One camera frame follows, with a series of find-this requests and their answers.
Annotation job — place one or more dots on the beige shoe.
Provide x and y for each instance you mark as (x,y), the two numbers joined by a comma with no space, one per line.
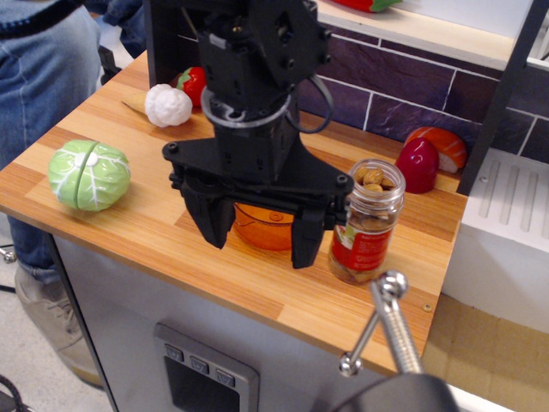
(49,308)

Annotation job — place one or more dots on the grey oven control panel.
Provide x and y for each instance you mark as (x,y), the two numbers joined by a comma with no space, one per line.
(200,378)

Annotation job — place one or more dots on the person leg in jeans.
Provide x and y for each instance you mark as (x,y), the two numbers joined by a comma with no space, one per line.
(50,62)

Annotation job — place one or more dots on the clear plastic almond jar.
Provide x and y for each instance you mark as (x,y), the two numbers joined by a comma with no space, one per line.
(359,247)

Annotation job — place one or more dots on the green toy cabbage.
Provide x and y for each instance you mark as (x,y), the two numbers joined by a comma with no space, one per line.
(88,175)

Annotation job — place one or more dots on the light wooden shelf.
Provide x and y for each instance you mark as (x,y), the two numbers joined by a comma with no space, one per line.
(425,33)

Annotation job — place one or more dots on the dark red toy egg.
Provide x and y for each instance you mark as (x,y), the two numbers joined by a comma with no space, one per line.
(419,163)

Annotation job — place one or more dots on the black shelf post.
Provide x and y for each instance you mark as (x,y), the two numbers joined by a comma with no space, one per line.
(516,64)

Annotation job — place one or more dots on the white toy sink unit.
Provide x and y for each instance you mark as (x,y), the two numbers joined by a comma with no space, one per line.
(499,264)

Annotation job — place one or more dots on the red toy pepper on shelf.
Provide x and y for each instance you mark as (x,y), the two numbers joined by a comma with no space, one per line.
(368,6)

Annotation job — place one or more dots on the silver metal clamp screw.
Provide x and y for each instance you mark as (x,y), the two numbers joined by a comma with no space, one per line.
(386,291)

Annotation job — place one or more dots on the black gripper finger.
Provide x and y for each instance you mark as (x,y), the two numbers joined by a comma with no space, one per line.
(307,236)
(212,212)

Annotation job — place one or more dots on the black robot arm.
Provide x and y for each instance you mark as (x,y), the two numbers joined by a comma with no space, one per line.
(254,54)

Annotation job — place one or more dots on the white toy ice cream cone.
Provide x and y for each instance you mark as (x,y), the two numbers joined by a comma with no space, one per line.
(162,104)

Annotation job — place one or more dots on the orange transparent plastic pot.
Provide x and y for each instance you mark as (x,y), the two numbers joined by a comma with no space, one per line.
(263,228)

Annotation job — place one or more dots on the orange salmon sushi toy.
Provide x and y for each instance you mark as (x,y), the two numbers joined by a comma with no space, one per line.
(451,148)

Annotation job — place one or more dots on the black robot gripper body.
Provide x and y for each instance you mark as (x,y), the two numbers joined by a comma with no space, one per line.
(258,158)

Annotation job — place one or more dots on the red toy strawberry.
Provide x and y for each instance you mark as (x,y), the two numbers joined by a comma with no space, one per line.
(192,82)

